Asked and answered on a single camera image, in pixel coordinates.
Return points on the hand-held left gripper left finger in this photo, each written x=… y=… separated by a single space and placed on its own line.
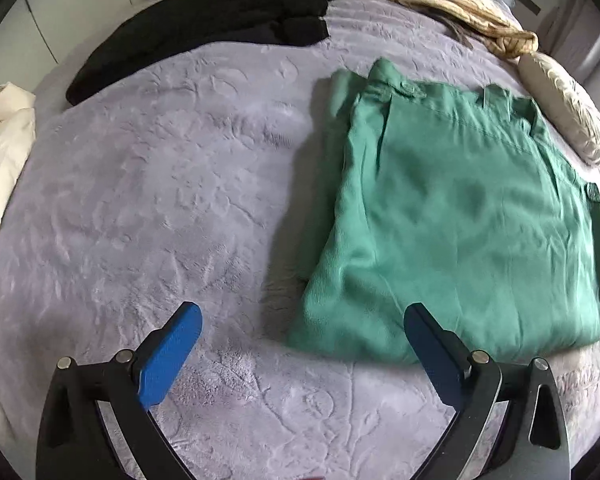
x=172 y=350

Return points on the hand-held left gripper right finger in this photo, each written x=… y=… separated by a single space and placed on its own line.
x=430 y=355

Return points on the green work jacket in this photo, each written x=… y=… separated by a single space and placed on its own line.
x=455 y=235

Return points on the purple embossed blanket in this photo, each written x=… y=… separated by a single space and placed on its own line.
x=155 y=210

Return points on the white round pleated pillow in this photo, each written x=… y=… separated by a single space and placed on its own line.
x=565 y=100

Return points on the cream white duvet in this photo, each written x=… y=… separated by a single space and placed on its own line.
x=0 y=160

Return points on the black garment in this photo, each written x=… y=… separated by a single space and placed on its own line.
x=205 y=25

